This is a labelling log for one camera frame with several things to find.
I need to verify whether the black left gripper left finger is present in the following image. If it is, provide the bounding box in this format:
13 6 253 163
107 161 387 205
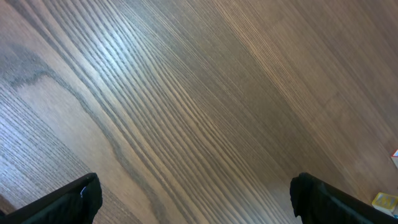
1 173 103 224

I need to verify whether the brown ring picture block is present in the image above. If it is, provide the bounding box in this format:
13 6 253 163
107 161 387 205
391 150 398 168

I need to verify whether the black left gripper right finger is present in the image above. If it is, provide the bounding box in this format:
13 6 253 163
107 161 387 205
290 172 397 224

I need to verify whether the yellow wooden block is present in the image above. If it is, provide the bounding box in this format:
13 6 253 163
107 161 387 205
371 192 398 218

